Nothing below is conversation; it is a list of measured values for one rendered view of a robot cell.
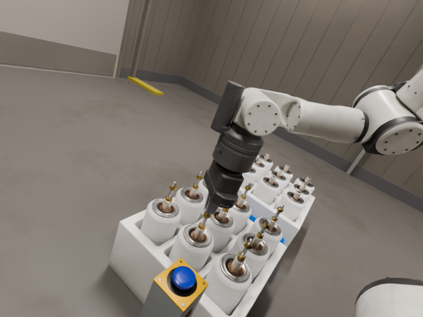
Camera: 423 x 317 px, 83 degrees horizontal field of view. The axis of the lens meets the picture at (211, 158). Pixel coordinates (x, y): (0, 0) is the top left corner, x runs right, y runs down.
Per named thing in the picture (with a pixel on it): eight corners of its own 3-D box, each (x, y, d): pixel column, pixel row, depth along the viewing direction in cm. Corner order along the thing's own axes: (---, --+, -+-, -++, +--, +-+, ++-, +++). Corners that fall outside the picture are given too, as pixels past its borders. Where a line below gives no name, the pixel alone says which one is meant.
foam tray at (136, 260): (264, 280, 88) (287, 246, 81) (204, 377, 56) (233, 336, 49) (188, 216, 104) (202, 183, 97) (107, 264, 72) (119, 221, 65)
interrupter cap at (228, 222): (213, 206, 74) (214, 204, 74) (235, 218, 73) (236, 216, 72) (204, 219, 67) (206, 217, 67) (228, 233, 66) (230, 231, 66)
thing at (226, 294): (222, 339, 58) (253, 294, 51) (186, 323, 59) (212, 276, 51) (226, 303, 67) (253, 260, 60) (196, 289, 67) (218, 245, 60)
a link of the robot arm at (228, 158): (194, 172, 58) (211, 127, 53) (230, 178, 61) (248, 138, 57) (205, 205, 47) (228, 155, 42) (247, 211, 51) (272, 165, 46)
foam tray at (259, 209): (298, 222, 133) (315, 197, 126) (278, 260, 100) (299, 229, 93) (241, 184, 148) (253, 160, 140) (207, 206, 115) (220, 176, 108)
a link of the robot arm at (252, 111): (253, 143, 54) (276, 96, 50) (264, 165, 45) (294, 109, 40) (206, 127, 52) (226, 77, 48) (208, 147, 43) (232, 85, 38)
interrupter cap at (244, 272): (248, 289, 52) (250, 287, 52) (216, 275, 52) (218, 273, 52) (249, 263, 59) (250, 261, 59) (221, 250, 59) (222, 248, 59)
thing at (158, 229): (127, 260, 68) (142, 212, 60) (140, 236, 77) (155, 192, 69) (159, 272, 68) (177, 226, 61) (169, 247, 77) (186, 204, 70)
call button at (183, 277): (196, 284, 42) (200, 277, 41) (182, 299, 38) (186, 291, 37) (180, 268, 43) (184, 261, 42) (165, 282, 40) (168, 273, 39)
